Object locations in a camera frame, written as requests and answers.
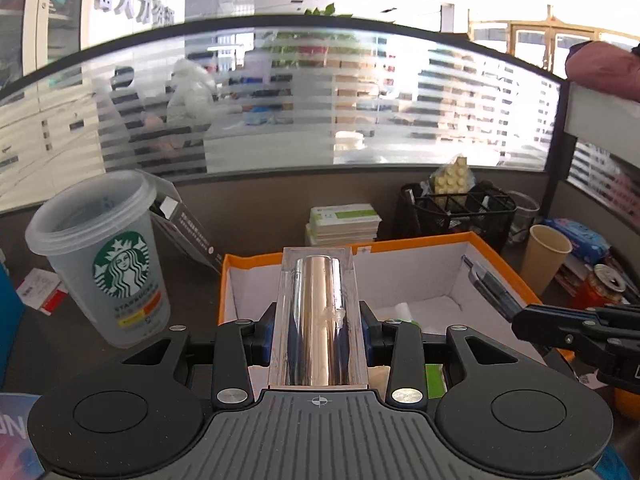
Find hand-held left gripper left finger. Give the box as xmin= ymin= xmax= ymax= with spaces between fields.
xmin=122 ymin=302 xmax=278 ymax=409

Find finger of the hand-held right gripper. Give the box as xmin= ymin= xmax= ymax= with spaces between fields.
xmin=591 ymin=302 xmax=640 ymax=341
xmin=512 ymin=305 xmax=609 ymax=362

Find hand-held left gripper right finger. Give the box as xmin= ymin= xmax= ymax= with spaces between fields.
xmin=359 ymin=302 xmax=519 ymax=407

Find green bottle white cap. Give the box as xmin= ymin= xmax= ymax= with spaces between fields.
xmin=382 ymin=316 xmax=448 ymax=398

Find orange cardboard box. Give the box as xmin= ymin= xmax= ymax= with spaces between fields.
xmin=217 ymin=232 xmax=577 ymax=397

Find dark blue pen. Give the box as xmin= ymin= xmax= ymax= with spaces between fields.
xmin=461 ymin=255 xmax=527 ymax=322

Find clear case with metal cylinder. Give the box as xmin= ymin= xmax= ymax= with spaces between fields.
xmin=267 ymin=246 xmax=372 ymax=391

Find red drink can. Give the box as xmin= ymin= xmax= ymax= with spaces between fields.
xmin=580 ymin=264 xmax=627 ymax=311

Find yellow orange object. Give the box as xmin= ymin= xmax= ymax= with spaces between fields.
xmin=609 ymin=384 xmax=640 ymax=422

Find brown paper cup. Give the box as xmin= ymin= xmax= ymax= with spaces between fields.
xmin=522 ymin=225 xmax=574 ymax=299

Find blue wipes packet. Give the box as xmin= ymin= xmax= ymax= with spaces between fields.
xmin=542 ymin=217 xmax=612 ymax=264

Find clear glass cup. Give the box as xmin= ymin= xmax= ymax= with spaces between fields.
xmin=507 ymin=191 xmax=542 ymax=246

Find black product box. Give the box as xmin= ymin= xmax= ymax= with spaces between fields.
xmin=135 ymin=170 xmax=224 ymax=274

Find frosted plastic cup green logo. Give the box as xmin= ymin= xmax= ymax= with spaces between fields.
xmin=25 ymin=170 xmax=172 ymax=349

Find black mesh desk organizer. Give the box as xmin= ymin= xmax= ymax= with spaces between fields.
xmin=397 ymin=182 xmax=519 ymax=254

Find stack of green white boxes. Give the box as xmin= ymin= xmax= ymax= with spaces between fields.
xmin=305 ymin=204 xmax=384 ymax=247

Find yellow blister pack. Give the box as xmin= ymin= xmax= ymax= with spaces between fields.
xmin=431 ymin=156 xmax=477 ymax=197

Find red and white cards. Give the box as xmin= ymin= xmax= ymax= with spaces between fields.
xmin=16 ymin=269 xmax=69 ymax=316

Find blue paper folder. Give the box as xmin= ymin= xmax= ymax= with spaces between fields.
xmin=0 ymin=260 xmax=26 ymax=388

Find printed blue red desk mat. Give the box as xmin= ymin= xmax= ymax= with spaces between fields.
xmin=0 ymin=392 xmax=638 ymax=480

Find maroon cloth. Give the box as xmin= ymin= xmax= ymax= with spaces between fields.
xmin=565 ymin=41 xmax=640 ymax=97

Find frosted glass desk partition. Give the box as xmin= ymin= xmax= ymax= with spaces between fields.
xmin=0 ymin=12 xmax=563 ymax=213

